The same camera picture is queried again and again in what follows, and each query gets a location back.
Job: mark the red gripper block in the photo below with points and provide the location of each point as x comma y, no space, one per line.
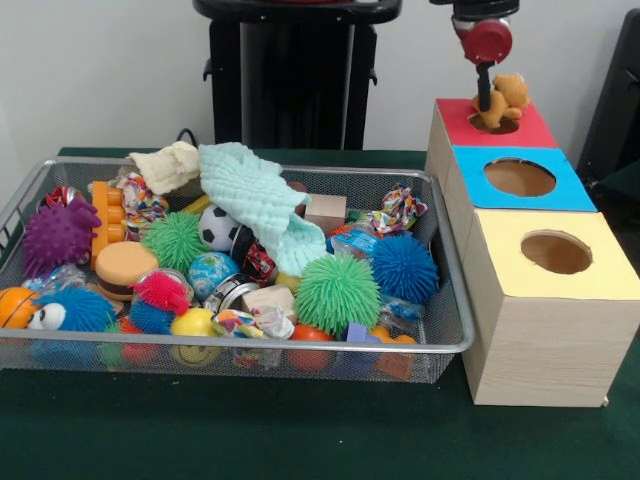
487,42

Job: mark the orange-brown teddy bear plush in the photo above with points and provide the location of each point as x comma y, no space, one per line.
510,95

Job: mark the mint knitted cloth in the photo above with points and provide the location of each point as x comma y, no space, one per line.
250,195

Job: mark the cream knitted cloth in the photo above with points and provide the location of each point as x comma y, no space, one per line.
167,167

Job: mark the wooden three-hole box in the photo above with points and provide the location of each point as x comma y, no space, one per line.
550,340

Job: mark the clear mesh toy bin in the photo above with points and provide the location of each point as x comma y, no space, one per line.
30,355

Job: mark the black upright panel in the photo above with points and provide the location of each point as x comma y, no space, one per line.
620,100

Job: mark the dark green tablecloth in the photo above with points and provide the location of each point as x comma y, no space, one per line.
625,180
250,430

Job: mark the blue spiky rubber ball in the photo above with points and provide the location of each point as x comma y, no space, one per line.
406,270

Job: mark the plain wooden cube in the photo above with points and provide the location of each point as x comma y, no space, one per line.
325,210

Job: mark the green spiky rubber ball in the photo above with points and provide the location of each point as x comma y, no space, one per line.
337,295

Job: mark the black and white soccer ball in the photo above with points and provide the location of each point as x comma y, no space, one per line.
217,229

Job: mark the small green spiky ball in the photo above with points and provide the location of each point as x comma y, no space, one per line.
175,240

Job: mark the pink spiky rubber ball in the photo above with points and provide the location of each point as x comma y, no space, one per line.
162,295

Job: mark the orange toy burger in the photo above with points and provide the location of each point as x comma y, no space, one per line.
125,265

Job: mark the purple spiky rubber ball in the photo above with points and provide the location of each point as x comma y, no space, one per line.
60,240

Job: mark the orange basketball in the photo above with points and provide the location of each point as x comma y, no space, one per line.
15,307

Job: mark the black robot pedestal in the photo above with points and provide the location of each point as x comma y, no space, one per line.
280,90

